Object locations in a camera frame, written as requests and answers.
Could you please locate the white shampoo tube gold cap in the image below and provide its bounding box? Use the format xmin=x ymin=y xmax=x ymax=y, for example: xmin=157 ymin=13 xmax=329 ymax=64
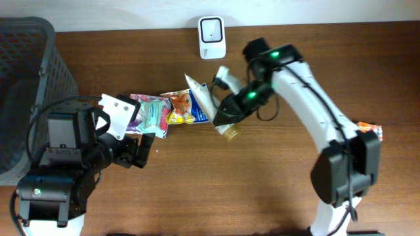
xmin=184 ymin=74 xmax=242 ymax=140

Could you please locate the red purple tissue pack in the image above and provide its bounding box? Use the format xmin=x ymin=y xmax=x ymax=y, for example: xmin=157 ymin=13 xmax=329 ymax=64
xmin=126 ymin=94 xmax=172 ymax=139

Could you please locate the blue yellow paste sachet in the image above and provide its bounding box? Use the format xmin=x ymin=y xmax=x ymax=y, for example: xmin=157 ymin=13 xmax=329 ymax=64
xmin=160 ymin=88 xmax=209 ymax=125

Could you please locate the teal toilet tissue pack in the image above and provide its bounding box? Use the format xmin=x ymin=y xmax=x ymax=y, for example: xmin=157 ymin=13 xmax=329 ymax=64
xmin=136 ymin=100 xmax=166 ymax=138

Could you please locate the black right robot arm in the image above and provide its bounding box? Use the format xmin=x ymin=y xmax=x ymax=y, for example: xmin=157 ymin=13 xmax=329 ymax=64
xmin=212 ymin=38 xmax=381 ymax=235

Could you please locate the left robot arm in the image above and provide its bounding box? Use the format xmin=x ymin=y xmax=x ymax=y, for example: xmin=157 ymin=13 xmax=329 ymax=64
xmin=9 ymin=96 xmax=155 ymax=235

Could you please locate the white barcode scanner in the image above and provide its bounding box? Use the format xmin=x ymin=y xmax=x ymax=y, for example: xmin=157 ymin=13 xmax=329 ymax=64
xmin=198 ymin=16 xmax=226 ymax=60

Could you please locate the grey plastic mesh basket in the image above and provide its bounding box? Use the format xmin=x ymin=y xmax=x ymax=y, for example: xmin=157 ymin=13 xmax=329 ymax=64
xmin=1 ymin=17 xmax=79 ymax=186

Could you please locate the black right camera cable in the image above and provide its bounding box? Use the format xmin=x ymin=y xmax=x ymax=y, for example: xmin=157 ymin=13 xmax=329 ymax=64
xmin=208 ymin=78 xmax=282 ymax=122

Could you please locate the black camera cable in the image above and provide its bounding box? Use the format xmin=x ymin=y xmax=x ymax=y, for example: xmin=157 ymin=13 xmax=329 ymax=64
xmin=208 ymin=78 xmax=282 ymax=122
xmin=9 ymin=95 xmax=102 ymax=236

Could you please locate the black left camera cable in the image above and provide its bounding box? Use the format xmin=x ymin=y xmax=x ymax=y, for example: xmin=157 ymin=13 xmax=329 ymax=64
xmin=9 ymin=95 xmax=102 ymax=236

